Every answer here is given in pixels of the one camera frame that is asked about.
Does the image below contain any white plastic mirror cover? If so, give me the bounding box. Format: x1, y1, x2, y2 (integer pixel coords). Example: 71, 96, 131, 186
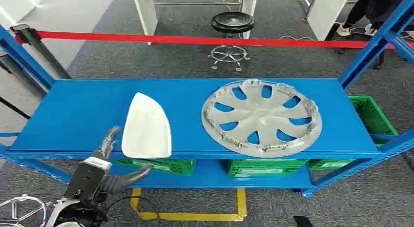
121, 92, 173, 160

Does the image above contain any white table frame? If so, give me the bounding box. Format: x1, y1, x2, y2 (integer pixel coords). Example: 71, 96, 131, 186
131, 0, 259, 45

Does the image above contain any blue metal shelf rack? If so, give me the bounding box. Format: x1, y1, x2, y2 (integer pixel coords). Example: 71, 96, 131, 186
0, 0, 414, 198

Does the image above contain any black stanchion post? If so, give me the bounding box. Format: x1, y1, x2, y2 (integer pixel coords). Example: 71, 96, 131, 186
9, 24, 72, 80

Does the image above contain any dark metal bar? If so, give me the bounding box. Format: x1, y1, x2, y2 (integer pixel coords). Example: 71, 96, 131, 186
0, 54, 48, 100

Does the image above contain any white panel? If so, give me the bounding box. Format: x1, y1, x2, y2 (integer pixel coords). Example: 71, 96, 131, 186
307, 0, 352, 41

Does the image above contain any person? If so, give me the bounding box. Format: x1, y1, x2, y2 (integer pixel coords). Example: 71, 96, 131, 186
336, 0, 410, 37

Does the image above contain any small black object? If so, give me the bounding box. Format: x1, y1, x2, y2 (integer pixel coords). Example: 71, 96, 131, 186
292, 215, 314, 227

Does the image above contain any black round stool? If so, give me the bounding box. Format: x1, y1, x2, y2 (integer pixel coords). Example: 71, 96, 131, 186
207, 11, 255, 72

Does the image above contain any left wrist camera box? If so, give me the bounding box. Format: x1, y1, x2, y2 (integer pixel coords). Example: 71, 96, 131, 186
64, 156, 113, 201

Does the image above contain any black chair base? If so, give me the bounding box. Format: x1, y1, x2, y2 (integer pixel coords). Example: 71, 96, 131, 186
336, 48, 386, 70

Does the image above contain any green plastic crate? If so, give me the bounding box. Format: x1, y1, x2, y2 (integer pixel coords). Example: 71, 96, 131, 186
115, 158, 197, 177
226, 159, 310, 179
309, 95, 399, 171

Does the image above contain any red barrier tape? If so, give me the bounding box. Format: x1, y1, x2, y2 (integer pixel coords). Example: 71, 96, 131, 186
14, 30, 414, 50

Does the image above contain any chrome wheel-shaped base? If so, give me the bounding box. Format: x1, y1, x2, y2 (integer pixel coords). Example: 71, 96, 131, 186
0, 194, 49, 227

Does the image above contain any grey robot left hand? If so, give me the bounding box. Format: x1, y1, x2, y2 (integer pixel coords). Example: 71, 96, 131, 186
91, 125, 155, 194

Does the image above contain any silver plastic hubcap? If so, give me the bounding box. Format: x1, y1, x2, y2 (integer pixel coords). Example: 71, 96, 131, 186
201, 79, 323, 159

